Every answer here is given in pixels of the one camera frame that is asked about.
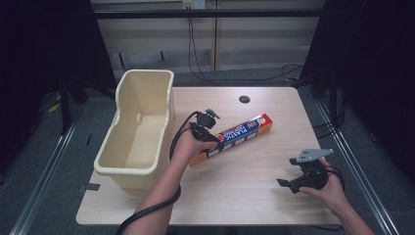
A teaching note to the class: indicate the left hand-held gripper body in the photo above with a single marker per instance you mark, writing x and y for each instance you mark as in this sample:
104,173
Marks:
205,122

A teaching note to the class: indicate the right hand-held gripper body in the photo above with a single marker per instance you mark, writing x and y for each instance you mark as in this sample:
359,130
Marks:
312,169

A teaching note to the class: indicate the blue and orange wrap box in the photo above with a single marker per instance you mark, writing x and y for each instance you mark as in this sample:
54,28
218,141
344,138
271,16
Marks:
243,132

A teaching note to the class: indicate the cream plastic bin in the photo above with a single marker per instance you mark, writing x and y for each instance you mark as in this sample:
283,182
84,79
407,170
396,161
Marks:
143,98

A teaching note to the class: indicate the person's left hand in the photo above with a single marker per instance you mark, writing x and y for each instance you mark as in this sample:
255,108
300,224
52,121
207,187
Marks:
186,147

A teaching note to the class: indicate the person's right hand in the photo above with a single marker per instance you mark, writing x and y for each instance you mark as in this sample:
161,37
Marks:
331,192

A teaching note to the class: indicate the black table grommet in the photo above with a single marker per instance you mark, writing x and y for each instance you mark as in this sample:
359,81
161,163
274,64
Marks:
244,99

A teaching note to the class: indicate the dark curtain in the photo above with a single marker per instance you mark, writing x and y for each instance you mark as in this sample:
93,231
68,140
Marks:
375,81
39,65

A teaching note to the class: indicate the black horizontal bar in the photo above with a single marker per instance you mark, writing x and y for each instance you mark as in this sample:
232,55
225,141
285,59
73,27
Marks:
208,13

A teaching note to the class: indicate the white power outlet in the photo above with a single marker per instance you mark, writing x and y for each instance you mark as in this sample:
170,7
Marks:
193,4

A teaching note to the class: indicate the black tape strip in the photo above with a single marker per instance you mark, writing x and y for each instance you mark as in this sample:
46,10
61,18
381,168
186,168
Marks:
88,187

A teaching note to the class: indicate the black metal stand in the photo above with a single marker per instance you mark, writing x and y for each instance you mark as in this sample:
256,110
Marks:
65,107

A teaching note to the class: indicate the yellow floor tape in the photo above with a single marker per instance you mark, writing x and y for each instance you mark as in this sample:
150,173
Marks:
54,107

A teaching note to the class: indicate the metal floor rail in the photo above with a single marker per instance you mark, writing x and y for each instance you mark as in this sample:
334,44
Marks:
42,182
359,169

